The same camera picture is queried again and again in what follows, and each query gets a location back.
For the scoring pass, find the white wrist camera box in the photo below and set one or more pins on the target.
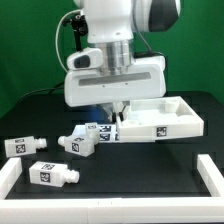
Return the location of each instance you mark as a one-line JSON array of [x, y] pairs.
[[88, 58]]

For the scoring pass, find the white U-shaped fence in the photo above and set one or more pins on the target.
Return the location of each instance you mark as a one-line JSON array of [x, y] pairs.
[[114, 211]]

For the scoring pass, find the black camera stand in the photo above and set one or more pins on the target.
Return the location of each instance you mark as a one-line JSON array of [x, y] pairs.
[[79, 26]]

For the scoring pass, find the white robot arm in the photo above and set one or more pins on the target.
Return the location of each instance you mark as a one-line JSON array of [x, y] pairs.
[[107, 71]]

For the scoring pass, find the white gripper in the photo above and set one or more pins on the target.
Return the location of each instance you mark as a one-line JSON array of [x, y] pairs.
[[144, 79]]

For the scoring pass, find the white square table top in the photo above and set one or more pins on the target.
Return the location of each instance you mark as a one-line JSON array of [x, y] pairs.
[[159, 119]]

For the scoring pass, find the white sheet with markers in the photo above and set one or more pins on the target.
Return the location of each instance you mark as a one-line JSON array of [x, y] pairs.
[[108, 133]]

